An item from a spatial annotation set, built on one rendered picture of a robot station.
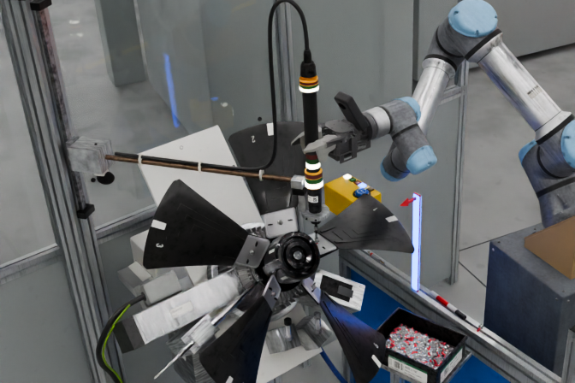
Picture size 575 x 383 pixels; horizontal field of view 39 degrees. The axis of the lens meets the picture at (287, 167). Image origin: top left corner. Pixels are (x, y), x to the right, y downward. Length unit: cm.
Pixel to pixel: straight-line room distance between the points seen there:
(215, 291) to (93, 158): 48
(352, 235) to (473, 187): 256
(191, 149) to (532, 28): 429
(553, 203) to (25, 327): 159
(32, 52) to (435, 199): 196
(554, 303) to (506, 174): 253
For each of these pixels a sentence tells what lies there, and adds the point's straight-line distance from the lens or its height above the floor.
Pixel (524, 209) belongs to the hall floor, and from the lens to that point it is 446.
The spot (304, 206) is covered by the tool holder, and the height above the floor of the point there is 130.
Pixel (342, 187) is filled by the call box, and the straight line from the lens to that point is 251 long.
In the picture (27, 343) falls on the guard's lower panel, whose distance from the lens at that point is 268.
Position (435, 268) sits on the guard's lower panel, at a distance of 373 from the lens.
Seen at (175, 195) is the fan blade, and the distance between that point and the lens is 190.
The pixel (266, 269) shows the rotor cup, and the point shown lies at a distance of 200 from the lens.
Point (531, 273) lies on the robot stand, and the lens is 231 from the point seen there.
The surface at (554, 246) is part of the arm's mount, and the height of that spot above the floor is 107.
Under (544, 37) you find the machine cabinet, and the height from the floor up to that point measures 16.
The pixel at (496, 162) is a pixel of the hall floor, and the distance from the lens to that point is 488.
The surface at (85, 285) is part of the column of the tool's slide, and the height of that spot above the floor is 94.
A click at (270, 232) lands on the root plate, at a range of 205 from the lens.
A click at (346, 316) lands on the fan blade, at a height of 102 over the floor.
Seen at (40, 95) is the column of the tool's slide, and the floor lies 155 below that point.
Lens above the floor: 237
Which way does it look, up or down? 29 degrees down
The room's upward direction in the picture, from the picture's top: 4 degrees counter-clockwise
